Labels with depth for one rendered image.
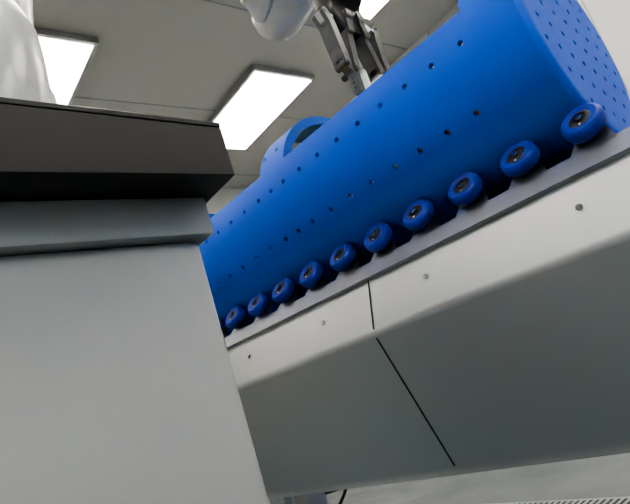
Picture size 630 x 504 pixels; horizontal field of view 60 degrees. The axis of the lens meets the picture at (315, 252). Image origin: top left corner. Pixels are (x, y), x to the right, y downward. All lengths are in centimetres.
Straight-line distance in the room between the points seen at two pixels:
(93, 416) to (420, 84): 50
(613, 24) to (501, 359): 388
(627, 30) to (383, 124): 373
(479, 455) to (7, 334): 57
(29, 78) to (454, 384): 60
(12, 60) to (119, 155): 22
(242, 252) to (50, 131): 54
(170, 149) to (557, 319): 43
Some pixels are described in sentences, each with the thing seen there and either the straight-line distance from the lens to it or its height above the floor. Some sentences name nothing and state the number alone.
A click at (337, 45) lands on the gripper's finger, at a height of 125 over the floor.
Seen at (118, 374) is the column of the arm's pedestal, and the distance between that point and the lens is 48.
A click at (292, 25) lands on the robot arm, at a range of 112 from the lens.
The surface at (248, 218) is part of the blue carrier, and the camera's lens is 92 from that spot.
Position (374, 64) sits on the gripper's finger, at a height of 123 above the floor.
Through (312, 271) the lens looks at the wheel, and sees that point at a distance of 86.
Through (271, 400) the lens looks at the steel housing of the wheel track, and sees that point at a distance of 96.
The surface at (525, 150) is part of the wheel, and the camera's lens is 66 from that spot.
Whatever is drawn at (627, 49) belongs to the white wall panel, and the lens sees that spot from 437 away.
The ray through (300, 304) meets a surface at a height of 92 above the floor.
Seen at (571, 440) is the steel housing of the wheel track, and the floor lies 65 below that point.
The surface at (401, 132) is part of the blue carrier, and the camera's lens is 71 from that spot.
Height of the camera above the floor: 79
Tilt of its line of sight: 14 degrees up
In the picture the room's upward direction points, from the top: 18 degrees counter-clockwise
